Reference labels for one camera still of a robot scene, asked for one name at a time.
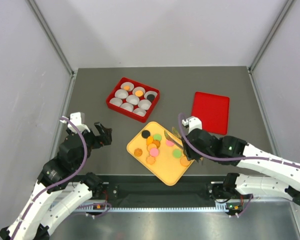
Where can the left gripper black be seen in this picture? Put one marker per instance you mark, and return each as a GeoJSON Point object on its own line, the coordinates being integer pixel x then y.
{"type": "Point", "coordinates": [105, 138]}

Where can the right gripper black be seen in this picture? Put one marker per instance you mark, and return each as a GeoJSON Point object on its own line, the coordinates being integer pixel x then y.
{"type": "Point", "coordinates": [188, 147]}

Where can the metal tongs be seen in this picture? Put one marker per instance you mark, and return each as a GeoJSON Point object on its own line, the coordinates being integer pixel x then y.
{"type": "Point", "coordinates": [173, 138]}

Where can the pink sandwich cookie top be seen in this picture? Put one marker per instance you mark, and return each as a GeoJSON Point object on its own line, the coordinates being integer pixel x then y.
{"type": "Point", "coordinates": [169, 143]}

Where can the pink sandwich cookie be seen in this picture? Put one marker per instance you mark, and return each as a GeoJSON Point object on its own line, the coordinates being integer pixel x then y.
{"type": "Point", "coordinates": [154, 152]}
{"type": "Point", "coordinates": [169, 143]}

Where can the orange flower cookie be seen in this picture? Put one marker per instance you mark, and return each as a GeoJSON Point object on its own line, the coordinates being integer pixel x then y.
{"type": "Point", "coordinates": [127, 88]}

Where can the round dotted biscuit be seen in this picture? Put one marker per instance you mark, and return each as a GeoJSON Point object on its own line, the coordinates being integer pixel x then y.
{"type": "Point", "coordinates": [184, 161]}
{"type": "Point", "coordinates": [139, 93]}
{"type": "Point", "coordinates": [155, 144]}

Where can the orange leaf cookie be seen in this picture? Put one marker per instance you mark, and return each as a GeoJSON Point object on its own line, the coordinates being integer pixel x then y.
{"type": "Point", "coordinates": [150, 160]}

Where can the black sandwich cookie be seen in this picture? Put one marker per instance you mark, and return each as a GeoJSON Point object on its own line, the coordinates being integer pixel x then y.
{"type": "Point", "coordinates": [145, 134]}
{"type": "Point", "coordinates": [151, 97]}

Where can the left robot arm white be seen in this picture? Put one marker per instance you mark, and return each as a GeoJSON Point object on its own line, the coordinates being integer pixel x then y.
{"type": "Point", "coordinates": [39, 218]}

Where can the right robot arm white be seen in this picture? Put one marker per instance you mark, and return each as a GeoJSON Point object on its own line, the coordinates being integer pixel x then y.
{"type": "Point", "coordinates": [281, 177]}

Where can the green sandwich cookie right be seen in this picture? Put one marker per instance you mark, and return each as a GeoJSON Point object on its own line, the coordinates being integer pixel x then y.
{"type": "Point", "coordinates": [177, 153]}

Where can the green sandwich cookie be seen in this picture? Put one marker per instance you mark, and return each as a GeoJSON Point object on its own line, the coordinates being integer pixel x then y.
{"type": "Point", "coordinates": [157, 137]}
{"type": "Point", "coordinates": [177, 153]}

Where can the white paper cup front-left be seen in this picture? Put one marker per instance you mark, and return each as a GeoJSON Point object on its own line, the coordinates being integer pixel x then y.
{"type": "Point", "coordinates": [116, 101]}

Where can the white paper cup front-middle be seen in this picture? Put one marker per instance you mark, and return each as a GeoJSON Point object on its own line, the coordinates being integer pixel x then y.
{"type": "Point", "coordinates": [127, 107]}

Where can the red box lid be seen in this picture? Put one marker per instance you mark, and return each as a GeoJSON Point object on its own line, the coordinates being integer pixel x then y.
{"type": "Point", "coordinates": [213, 111]}

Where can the orange swirl cookie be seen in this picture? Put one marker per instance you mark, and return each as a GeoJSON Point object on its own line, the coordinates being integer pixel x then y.
{"type": "Point", "coordinates": [138, 152]}

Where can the white paper cup middle-left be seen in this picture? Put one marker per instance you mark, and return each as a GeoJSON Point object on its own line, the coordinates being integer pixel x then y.
{"type": "Point", "coordinates": [121, 94]}

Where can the white paper cup front-right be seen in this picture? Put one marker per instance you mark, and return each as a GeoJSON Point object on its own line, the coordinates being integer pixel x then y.
{"type": "Point", "coordinates": [140, 112]}

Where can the black sandwich cookie top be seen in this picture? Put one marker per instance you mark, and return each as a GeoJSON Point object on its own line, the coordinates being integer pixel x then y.
{"type": "Point", "coordinates": [145, 134]}

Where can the white paper cup centre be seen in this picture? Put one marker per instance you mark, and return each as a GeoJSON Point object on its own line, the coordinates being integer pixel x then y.
{"type": "Point", "coordinates": [132, 99]}

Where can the green sandwich cookie top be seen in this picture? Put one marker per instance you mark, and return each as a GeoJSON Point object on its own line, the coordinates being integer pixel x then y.
{"type": "Point", "coordinates": [157, 137]}

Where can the red cookie box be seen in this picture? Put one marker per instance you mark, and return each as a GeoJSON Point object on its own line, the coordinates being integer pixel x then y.
{"type": "Point", "coordinates": [131, 114]}

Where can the pink sandwich cookie lower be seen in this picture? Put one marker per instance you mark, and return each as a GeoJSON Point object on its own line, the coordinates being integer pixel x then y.
{"type": "Point", "coordinates": [154, 152]}

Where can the orange fish cookie left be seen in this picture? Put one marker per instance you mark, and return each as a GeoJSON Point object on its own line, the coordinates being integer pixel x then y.
{"type": "Point", "coordinates": [149, 140]}

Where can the yellow tray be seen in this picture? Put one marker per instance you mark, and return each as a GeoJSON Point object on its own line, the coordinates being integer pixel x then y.
{"type": "Point", "coordinates": [166, 168]}

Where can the white paper cup back-left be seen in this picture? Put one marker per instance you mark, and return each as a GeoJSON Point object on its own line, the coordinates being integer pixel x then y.
{"type": "Point", "coordinates": [130, 84]}

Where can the white paper cup back-middle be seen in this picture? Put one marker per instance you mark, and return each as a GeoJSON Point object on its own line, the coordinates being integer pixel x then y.
{"type": "Point", "coordinates": [138, 88]}

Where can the white paper cup back-right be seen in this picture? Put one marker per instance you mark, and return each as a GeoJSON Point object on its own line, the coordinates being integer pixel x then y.
{"type": "Point", "coordinates": [150, 92]}

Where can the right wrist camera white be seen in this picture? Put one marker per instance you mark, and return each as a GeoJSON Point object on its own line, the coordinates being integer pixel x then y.
{"type": "Point", "coordinates": [191, 123]}

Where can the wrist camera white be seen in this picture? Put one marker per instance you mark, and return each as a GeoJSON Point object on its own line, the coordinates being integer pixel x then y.
{"type": "Point", "coordinates": [78, 120]}
{"type": "Point", "coordinates": [191, 123]}

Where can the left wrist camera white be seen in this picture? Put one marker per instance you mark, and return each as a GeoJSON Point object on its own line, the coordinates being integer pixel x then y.
{"type": "Point", "coordinates": [78, 120]}

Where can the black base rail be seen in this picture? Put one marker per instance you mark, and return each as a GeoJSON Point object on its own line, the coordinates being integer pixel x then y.
{"type": "Point", "coordinates": [147, 191]}

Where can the toothed cable duct strip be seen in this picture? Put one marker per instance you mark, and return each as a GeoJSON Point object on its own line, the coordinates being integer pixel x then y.
{"type": "Point", "coordinates": [216, 208]}

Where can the aluminium frame left post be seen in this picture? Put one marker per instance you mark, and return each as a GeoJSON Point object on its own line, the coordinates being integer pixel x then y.
{"type": "Point", "coordinates": [33, 6]}

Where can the aluminium frame post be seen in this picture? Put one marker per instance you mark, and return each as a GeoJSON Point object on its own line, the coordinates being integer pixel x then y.
{"type": "Point", "coordinates": [288, 4]}
{"type": "Point", "coordinates": [33, 6]}

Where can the aluminium frame right post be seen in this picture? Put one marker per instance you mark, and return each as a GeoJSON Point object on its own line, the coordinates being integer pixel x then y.
{"type": "Point", "coordinates": [288, 4]}

